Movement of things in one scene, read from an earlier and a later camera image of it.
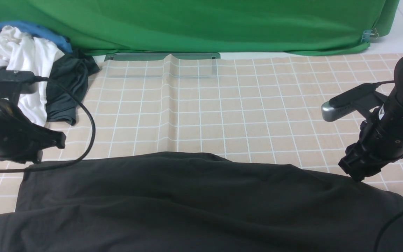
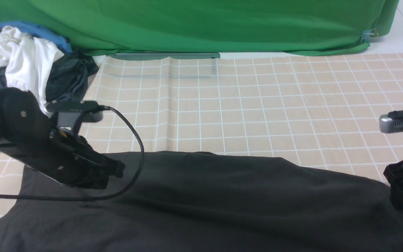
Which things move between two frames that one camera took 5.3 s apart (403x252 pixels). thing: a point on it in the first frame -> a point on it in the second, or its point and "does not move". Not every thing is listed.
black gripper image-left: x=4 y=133 -> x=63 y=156
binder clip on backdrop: x=367 y=34 does not move
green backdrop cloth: x=305 y=27 does not move
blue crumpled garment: x=62 y=41 does not move
